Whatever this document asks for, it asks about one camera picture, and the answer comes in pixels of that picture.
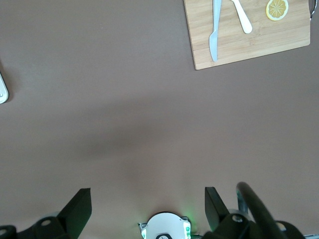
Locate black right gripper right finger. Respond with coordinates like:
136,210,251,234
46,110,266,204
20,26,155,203
201,186,252,239

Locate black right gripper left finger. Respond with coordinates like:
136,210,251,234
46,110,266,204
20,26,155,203
32,188,92,239

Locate beige bear print tray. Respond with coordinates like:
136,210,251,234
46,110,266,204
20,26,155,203
0,72,9,105

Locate grey plastic knife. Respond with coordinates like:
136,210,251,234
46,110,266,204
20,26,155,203
208,0,222,63

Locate bamboo cutting board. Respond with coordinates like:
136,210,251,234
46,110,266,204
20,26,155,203
183,0,311,71

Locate white plastic knife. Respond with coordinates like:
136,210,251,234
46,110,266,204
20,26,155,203
230,0,253,34

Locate yellow lemon slice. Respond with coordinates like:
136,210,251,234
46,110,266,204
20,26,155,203
265,0,289,22

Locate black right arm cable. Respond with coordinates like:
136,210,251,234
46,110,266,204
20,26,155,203
236,181,289,239

